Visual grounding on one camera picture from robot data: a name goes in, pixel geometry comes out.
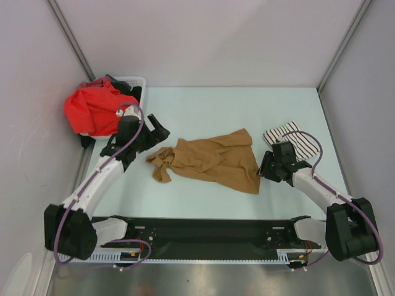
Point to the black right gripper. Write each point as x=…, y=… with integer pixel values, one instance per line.
x=263, y=169

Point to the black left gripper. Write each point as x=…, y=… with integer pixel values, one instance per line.
x=157, y=135

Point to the tan brown garment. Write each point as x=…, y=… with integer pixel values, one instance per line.
x=227, y=160

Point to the black white striped tank top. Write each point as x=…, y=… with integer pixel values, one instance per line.
x=303, y=147

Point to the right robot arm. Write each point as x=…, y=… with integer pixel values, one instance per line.
x=349, y=229

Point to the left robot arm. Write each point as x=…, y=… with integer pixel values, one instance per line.
x=68, y=227

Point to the black garment in basket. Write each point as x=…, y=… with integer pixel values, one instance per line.
x=126, y=89

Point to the red garment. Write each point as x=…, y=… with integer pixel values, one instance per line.
x=92, y=111

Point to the white plastic laundry basket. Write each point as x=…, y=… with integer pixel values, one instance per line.
x=142, y=86

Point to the dark blue garment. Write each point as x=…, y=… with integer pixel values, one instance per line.
x=111, y=78

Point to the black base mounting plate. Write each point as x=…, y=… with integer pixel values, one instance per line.
x=195, y=239

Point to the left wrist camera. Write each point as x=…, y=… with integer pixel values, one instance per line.
x=131, y=110

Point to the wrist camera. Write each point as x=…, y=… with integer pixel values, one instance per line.
x=131, y=110
x=279, y=139

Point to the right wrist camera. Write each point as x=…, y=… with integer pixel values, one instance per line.
x=279, y=139

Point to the white slotted cable duct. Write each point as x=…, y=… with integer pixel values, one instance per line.
x=278, y=257

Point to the left aluminium corner post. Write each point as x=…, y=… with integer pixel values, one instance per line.
x=69, y=36

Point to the aluminium corner post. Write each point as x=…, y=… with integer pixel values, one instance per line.
x=69, y=36
x=347, y=38

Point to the right aluminium corner post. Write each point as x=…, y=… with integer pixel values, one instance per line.
x=347, y=38

